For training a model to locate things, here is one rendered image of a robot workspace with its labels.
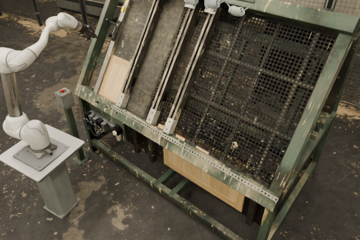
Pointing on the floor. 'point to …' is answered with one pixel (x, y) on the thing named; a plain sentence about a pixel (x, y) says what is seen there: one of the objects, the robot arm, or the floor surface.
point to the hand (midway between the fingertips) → (95, 36)
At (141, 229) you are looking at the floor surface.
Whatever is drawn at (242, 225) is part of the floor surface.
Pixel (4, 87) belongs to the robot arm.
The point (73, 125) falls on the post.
